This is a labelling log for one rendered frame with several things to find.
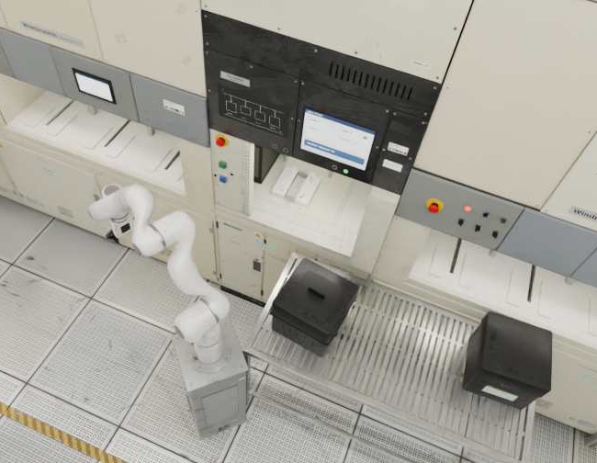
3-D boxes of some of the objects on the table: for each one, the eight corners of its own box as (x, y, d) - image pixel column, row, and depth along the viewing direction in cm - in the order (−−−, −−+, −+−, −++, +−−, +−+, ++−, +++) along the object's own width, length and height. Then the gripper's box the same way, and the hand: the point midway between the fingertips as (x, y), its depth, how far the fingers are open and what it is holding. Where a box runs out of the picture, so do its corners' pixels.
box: (460, 389, 231) (481, 368, 211) (467, 334, 248) (488, 310, 228) (523, 412, 228) (551, 391, 208) (527, 355, 245) (553, 331, 225)
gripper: (131, 198, 228) (138, 223, 242) (95, 219, 220) (105, 242, 234) (140, 209, 225) (147, 232, 239) (105, 230, 217) (113, 253, 231)
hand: (126, 236), depth 235 cm, fingers open, 8 cm apart
